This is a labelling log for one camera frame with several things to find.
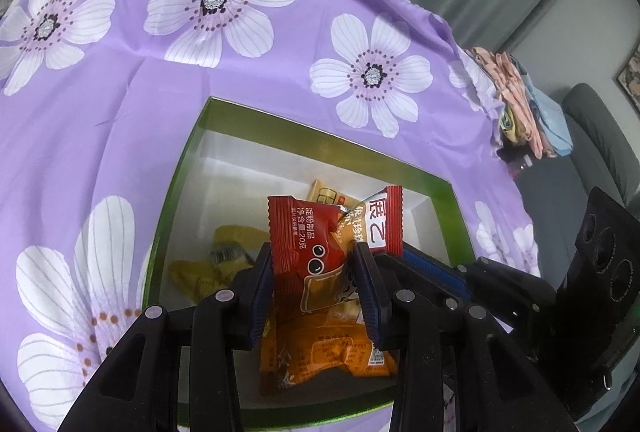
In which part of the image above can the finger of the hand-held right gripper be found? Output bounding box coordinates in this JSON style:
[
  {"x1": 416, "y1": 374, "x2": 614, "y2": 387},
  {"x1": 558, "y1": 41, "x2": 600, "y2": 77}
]
[{"x1": 377, "y1": 249, "x2": 557, "y2": 339}]

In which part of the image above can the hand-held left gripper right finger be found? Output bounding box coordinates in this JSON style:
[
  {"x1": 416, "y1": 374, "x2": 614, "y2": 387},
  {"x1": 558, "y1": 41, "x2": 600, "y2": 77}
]
[{"x1": 351, "y1": 243, "x2": 576, "y2": 432}]

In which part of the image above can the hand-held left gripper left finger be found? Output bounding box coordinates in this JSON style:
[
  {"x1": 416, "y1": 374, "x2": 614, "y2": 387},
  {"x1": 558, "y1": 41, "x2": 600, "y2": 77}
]
[{"x1": 57, "y1": 243, "x2": 276, "y2": 432}]

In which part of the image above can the red snack packet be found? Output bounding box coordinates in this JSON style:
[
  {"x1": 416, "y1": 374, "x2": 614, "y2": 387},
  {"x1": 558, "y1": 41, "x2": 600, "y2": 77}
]
[{"x1": 266, "y1": 184, "x2": 405, "y2": 318}]

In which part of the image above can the small yellow snack packet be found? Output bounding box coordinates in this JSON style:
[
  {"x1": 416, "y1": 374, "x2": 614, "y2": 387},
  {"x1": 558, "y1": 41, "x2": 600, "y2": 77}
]
[{"x1": 212, "y1": 224, "x2": 263, "y2": 268}]

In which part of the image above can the orange snack packet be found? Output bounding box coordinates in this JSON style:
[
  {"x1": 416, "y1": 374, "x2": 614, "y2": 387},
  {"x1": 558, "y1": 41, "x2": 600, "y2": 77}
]
[{"x1": 260, "y1": 312, "x2": 398, "y2": 395}]

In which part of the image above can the yellow red-label snack packet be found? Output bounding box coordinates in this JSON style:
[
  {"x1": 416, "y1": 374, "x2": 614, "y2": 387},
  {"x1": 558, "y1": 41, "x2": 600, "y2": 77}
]
[{"x1": 306, "y1": 178, "x2": 368, "y2": 213}]

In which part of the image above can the green cardboard box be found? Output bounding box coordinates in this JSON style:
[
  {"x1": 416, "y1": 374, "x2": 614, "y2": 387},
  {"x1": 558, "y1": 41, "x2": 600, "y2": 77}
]
[{"x1": 137, "y1": 96, "x2": 476, "y2": 432}]

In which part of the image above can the grey sofa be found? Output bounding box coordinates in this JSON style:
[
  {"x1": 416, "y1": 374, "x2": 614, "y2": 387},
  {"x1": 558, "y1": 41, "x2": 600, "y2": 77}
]
[{"x1": 562, "y1": 82, "x2": 640, "y2": 213}]

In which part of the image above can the dark patterned cloth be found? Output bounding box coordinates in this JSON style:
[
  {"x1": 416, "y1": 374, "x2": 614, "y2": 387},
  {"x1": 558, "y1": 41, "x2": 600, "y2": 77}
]
[{"x1": 500, "y1": 147, "x2": 538, "y2": 178}]

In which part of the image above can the pile of folded clothes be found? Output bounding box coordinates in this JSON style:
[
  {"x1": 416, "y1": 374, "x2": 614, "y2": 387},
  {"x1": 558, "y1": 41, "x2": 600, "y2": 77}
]
[{"x1": 470, "y1": 46, "x2": 573, "y2": 160}]

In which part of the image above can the purple floral cloth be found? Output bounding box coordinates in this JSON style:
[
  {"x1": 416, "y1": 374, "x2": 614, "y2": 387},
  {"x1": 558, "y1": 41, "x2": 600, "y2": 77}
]
[{"x1": 0, "y1": 0, "x2": 543, "y2": 432}]

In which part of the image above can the framed wall picture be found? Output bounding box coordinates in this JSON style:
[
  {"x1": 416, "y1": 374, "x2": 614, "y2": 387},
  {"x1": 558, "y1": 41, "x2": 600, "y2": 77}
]
[{"x1": 614, "y1": 49, "x2": 640, "y2": 100}]

